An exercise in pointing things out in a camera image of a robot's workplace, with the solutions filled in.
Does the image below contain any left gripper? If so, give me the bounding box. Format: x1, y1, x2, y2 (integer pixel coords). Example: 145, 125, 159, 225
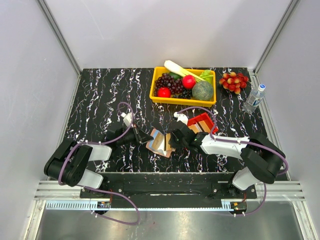
117, 123, 154, 147

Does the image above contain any gold striped credit card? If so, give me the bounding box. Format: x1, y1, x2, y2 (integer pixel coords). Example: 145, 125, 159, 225
151, 132, 164, 151

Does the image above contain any pink leather card holder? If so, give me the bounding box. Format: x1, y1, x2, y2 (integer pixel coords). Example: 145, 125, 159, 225
146, 128, 176, 158

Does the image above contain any red plastic bin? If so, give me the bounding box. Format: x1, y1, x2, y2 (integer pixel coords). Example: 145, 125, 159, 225
187, 113, 214, 134

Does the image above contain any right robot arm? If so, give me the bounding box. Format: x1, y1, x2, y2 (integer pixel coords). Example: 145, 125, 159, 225
169, 111, 289, 198

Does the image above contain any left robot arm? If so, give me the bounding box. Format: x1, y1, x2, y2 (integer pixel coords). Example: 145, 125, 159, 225
43, 113, 154, 198

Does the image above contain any gold credit card in bin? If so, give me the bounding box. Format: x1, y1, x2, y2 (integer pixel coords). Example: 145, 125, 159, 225
187, 120, 213, 134

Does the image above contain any dark blueberry bunch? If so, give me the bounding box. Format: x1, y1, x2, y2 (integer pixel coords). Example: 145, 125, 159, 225
171, 89, 193, 100

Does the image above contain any red tomato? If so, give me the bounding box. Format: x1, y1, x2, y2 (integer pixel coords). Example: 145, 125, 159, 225
156, 87, 171, 98

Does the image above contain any yellow plastic tray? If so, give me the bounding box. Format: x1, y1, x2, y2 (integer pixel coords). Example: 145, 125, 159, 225
149, 66, 217, 107

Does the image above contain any green cantaloupe melon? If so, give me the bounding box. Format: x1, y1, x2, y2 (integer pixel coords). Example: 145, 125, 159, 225
192, 81, 214, 101

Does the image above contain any red apple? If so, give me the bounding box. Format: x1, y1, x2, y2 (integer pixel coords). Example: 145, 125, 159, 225
182, 75, 196, 89

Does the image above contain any purple grape bunch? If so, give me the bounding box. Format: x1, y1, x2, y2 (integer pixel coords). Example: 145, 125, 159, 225
153, 73, 186, 97

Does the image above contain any green lettuce leaf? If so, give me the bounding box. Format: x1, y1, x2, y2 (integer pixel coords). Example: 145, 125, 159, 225
199, 69, 214, 83

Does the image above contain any white leek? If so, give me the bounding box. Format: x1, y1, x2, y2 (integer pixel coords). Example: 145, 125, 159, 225
164, 60, 204, 82

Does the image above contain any red lychee bunch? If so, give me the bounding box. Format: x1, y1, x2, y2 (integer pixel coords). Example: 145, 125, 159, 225
218, 71, 249, 95

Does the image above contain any clear water bottle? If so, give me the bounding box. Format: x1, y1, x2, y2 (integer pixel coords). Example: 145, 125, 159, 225
242, 84, 266, 115

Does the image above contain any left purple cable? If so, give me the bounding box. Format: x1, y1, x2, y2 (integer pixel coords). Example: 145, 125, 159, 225
57, 101, 141, 226

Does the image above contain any purple cable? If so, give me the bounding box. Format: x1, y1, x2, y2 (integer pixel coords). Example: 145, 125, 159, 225
57, 101, 141, 226
176, 106, 290, 217

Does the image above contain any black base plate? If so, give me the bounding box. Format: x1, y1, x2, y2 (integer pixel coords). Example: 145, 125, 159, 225
79, 174, 258, 201

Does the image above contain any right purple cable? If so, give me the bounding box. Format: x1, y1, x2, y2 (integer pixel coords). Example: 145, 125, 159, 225
176, 106, 290, 217

